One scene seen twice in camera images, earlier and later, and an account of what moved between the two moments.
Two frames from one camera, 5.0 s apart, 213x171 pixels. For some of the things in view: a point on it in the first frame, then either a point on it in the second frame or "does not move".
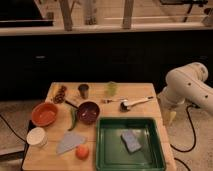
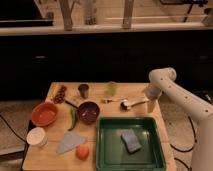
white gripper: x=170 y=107 to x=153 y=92
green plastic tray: x=111 y=153 does not move
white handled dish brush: x=124 y=105 does not move
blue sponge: x=131 y=141 does not move
